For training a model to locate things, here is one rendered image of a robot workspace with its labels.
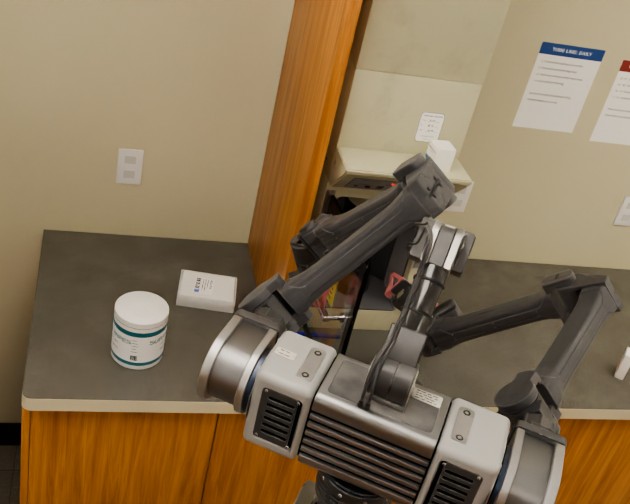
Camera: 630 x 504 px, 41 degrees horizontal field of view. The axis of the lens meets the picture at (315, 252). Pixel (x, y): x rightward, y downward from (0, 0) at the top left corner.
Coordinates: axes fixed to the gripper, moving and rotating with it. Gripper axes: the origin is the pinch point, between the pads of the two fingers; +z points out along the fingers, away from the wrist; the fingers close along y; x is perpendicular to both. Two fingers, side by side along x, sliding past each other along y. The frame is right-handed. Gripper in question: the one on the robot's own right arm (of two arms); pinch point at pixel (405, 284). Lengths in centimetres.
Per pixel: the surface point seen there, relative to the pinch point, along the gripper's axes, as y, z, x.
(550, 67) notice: -16, 53, -64
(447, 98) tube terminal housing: 26.6, 9.7, -40.9
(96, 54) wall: 86, 52, 18
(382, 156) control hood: 29.3, 6.4, -20.6
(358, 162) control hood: 35.2, 2.1, -16.7
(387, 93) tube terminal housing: 39, 10, -32
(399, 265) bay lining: -6.1, 16.1, 2.0
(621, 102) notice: -44, 53, -72
